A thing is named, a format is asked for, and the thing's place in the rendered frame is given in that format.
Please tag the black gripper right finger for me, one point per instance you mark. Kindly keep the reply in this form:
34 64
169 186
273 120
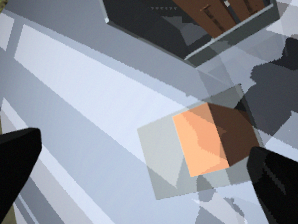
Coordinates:
275 180

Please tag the brown box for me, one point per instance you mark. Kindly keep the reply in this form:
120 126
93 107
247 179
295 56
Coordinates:
214 137
212 15
246 8

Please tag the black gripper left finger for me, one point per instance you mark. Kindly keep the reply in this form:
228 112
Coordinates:
19 151

